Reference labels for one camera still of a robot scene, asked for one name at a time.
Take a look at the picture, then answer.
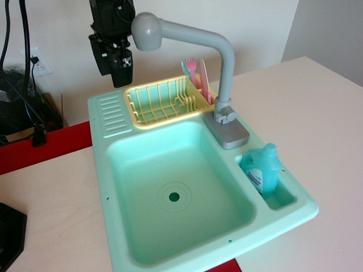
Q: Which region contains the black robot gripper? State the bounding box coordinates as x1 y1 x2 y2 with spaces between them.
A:
89 0 136 88

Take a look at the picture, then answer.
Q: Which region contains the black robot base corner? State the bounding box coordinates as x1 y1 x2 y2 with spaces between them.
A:
1 203 27 271

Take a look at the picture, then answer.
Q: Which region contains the grey toy faucet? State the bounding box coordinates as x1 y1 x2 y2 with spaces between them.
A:
131 12 250 150

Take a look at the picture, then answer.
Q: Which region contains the yellow dish drying rack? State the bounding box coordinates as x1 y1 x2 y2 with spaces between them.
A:
123 75 217 130

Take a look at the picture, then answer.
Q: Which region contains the blue toy fork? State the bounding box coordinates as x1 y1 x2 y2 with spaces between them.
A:
181 61 192 80

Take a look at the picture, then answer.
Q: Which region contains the pink toy fork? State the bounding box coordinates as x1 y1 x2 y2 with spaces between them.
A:
184 58 200 89

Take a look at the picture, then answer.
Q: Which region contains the black bag on floor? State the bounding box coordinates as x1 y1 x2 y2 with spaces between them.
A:
1 66 65 147

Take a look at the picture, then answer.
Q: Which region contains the mint green toy sink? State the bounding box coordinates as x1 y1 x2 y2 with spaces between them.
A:
88 90 319 271

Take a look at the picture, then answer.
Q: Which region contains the blue toy detergent bottle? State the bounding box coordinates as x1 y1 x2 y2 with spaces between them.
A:
240 143 282 198

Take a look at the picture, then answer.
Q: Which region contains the white wall power outlet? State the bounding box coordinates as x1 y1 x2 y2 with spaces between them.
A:
30 47 53 77

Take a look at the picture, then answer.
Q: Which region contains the black corrugated hose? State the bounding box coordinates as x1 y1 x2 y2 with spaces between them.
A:
18 0 46 128

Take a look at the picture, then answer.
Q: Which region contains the pink toy utensil handle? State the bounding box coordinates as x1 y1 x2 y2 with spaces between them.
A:
205 92 213 105

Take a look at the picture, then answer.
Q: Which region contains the black power cable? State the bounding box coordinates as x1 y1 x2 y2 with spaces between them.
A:
0 0 47 147

